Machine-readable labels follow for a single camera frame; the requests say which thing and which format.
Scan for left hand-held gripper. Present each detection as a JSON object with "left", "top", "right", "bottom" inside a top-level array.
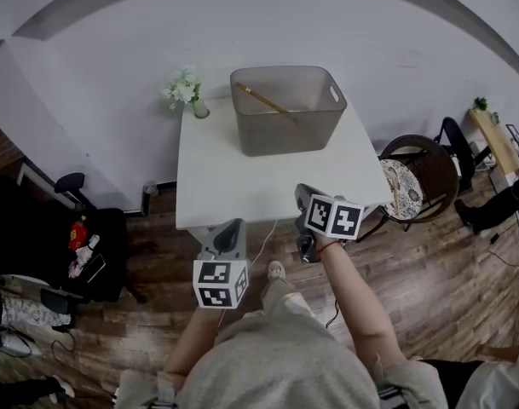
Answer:
[{"left": 193, "top": 218, "right": 249, "bottom": 310}]

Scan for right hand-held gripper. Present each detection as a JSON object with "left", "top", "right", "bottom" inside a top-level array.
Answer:
[{"left": 294, "top": 183, "right": 365, "bottom": 264}]

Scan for grey plastic bin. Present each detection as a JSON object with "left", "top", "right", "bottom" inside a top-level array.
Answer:
[{"left": 229, "top": 65, "right": 349, "bottom": 158}]

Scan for long golden stick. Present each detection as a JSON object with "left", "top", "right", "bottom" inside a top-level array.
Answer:
[{"left": 234, "top": 82, "right": 299, "bottom": 124}]

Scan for person's left forearm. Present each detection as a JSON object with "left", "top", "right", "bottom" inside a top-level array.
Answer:
[{"left": 163, "top": 307, "right": 222, "bottom": 378}]

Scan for person's right forearm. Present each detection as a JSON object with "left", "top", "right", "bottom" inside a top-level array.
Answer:
[{"left": 318, "top": 236, "right": 407, "bottom": 361}]

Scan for white table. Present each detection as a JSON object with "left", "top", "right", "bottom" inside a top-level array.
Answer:
[{"left": 175, "top": 94, "right": 395, "bottom": 246}]

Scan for person's beige shoe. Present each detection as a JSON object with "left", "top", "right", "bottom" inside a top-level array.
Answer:
[{"left": 266, "top": 260, "right": 289, "bottom": 281}]

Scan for person's grey trousers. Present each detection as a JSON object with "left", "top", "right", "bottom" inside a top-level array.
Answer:
[{"left": 258, "top": 277, "right": 326, "bottom": 330}]

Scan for patterned round seat cushion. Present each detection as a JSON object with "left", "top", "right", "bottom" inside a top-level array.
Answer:
[{"left": 378, "top": 158, "right": 425, "bottom": 219}]

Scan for black office chair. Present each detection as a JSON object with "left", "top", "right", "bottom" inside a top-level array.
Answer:
[{"left": 0, "top": 171, "right": 147, "bottom": 305}]

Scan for person's grey shirt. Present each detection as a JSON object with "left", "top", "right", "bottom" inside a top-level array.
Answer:
[{"left": 118, "top": 311, "right": 450, "bottom": 409}]

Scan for brown wicker chair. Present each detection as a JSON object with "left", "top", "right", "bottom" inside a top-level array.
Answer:
[{"left": 356, "top": 134, "right": 460, "bottom": 243}]

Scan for smartphone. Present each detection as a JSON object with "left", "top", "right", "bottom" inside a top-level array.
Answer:
[{"left": 84, "top": 252, "right": 107, "bottom": 284}]

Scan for white flowers in glass vase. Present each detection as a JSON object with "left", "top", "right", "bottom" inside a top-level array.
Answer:
[{"left": 160, "top": 65, "right": 210, "bottom": 120}]

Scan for red toy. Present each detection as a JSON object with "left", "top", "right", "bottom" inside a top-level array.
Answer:
[{"left": 69, "top": 215, "right": 89, "bottom": 251}]

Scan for black folding chair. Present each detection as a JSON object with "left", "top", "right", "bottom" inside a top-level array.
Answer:
[{"left": 433, "top": 116, "right": 494, "bottom": 191}]

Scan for wooden side desk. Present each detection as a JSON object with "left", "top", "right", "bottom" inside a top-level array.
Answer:
[{"left": 468, "top": 107, "right": 519, "bottom": 176}]

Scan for white floor cable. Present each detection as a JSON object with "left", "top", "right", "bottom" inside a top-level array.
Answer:
[{"left": 216, "top": 218, "right": 280, "bottom": 330}]

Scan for thin black cable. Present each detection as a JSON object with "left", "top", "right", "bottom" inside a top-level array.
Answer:
[{"left": 326, "top": 298, "right": 340, "bottom": 330}]

